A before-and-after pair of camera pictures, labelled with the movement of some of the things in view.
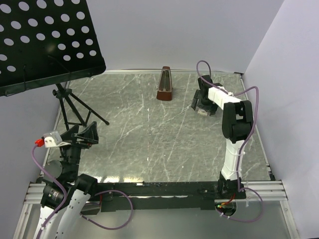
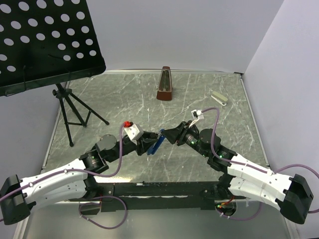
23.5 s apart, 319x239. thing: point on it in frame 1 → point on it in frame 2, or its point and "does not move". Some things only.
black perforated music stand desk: x=43 y=42 does not move
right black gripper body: x=204 y=103 → x=189 y=136
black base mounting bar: x=123 y=196 does not move
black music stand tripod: x=61 y=92 does not move
